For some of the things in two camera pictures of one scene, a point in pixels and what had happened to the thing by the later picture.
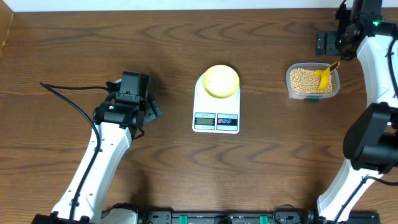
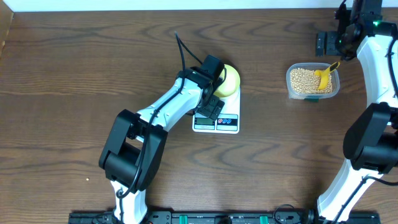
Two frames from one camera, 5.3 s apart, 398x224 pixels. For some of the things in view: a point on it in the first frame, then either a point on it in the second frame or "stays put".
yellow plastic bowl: x=221 y=81 stays put
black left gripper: x=152 y=109 -> x=213 y=111
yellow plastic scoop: x=324 y=75 stays put
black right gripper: x=329 y=49 stays put
